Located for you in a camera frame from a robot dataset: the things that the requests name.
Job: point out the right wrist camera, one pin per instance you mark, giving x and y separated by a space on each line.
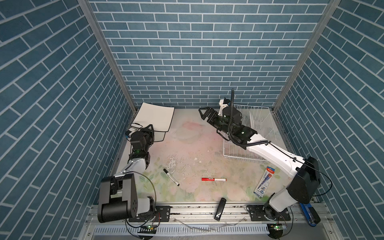
223 104

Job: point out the white square plate black rim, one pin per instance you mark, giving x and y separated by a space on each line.
159 136

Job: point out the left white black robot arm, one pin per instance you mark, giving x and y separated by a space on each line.
118 197

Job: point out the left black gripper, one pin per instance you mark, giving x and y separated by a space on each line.
148 132

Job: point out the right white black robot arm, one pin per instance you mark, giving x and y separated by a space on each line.
304 172

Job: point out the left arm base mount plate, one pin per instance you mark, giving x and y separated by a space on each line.
161 214

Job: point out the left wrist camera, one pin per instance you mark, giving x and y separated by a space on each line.
128 134

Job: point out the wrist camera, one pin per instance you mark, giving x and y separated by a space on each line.
223 104
128 134

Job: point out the red marker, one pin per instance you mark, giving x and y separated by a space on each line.
214 179

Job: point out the black capped white marker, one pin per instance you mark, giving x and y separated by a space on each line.
171 177

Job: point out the black remote control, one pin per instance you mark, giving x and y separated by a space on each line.
220 209

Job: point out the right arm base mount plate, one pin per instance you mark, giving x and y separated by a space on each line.
258 213

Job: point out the blue black box cutter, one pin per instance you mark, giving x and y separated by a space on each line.
310 214

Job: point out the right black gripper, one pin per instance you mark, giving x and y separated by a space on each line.
209 114

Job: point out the aluminium front rail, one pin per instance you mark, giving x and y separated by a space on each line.
194 213

